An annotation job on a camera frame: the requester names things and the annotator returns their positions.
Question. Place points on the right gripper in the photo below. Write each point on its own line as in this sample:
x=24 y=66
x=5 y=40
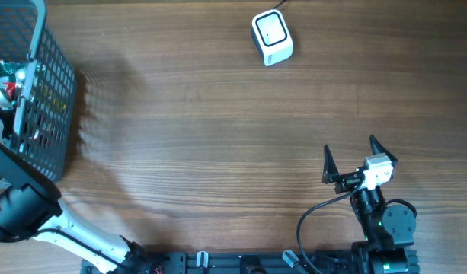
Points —
x=346 y=180

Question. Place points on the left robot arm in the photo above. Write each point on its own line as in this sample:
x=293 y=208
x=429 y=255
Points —
x=32 y=207

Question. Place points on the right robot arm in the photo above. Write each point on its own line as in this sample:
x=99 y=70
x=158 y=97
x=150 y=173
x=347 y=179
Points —
x=388 y=225

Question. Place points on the white barcode scanner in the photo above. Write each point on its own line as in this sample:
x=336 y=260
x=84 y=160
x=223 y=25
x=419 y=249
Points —
x=271 y=36

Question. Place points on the red white snack packet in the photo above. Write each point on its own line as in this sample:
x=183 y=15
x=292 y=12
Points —
x=10 y=89

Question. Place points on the grey plastic mesh basket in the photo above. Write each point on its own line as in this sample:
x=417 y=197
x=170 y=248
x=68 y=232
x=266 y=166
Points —
x=46 y=88

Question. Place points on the green foil packet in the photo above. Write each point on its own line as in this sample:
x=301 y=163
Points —
x=10 y=68

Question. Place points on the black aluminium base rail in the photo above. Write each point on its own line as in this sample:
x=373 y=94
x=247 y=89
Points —
x=328 y=261

